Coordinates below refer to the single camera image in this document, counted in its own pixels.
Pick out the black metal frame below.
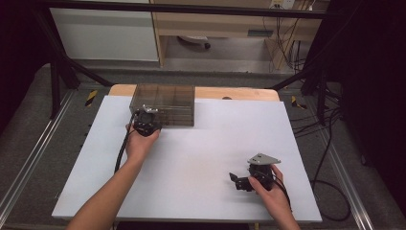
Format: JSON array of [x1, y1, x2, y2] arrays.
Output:
[[32, 0, 334, 127]]

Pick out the person's right hand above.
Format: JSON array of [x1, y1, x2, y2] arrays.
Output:
[[248, 164, 292, 219]]

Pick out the white power strip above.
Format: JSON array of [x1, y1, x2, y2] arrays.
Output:
[[269, 0, 296, 10]]

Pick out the aluminium floor rail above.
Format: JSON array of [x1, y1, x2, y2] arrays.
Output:
[[314, 127, 374, 230], [0, 90, 76, 221]]

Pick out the yellow black tape strip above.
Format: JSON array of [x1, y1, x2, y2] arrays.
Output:
[[290, 95, 307, 110], [84, 89, 99, 108]]

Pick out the chair base with caster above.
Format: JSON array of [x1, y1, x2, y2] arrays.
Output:
[[176, 34, 212, 51]]

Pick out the dark curtain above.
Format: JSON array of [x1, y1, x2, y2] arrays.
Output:
[[328, 0, 406, 219], [0, 0, 52, 135]]

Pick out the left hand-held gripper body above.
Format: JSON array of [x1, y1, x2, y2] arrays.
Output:
[[132, 103, 163, 138]]

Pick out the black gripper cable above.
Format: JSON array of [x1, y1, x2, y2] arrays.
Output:
[[113, 109, 141, 174], [269, 173, 293, 214]]

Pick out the white cabinet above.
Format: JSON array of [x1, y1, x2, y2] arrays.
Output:
[[49, 8, 160, 62]]

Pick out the black floor cables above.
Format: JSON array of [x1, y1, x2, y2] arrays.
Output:
[[288, 92, 352, 222]]

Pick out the person's left hand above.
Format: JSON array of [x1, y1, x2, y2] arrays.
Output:
[[124, 123, 162, 165]]

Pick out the hanging black cables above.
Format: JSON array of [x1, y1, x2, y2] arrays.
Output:
[[261, 9, 317, 73]]

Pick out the white board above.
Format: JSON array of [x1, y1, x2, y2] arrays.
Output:
[[51, 95, 324, 223]]

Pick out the wooden desk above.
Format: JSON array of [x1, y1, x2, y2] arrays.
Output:
[[149, 0, 331, 70]]

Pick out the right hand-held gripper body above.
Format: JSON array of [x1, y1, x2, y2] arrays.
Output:
[[247, 152, 282, 192]]

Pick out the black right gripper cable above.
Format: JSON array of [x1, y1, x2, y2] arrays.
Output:
[[269, 173, 293, 214]]

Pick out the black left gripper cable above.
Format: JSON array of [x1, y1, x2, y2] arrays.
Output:
[[113, 109, 141, 174]]

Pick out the smoky transparent drawer organizer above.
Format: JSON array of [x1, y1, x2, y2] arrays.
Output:
[[128, 83, 196, 127]]

